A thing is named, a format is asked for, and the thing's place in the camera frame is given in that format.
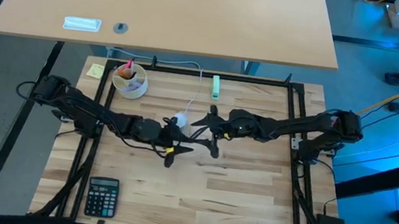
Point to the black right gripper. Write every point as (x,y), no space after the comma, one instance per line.
(237,125)

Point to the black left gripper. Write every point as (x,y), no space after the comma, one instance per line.
(171,137)

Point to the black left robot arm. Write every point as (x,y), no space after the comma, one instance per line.
(83,108)

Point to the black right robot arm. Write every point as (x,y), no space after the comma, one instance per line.
(296,125)

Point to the light green highlighter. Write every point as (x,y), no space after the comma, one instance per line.
(216,87)

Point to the white ribbed pen cup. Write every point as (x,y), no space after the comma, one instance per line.
(137,93)

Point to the lavender marker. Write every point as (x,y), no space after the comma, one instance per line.
(133,87)

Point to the orange marker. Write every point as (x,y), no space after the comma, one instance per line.
(125,74)

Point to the pink marker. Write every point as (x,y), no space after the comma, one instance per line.
(129,65)

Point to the black desk calculator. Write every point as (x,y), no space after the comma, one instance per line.
(101,197)

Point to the yellow sticky note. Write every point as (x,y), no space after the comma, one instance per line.
(95,71)

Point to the tan wooden desk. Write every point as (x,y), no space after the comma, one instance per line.
(166,10)

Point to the black metal table frame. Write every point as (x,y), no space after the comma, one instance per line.
(248,79)

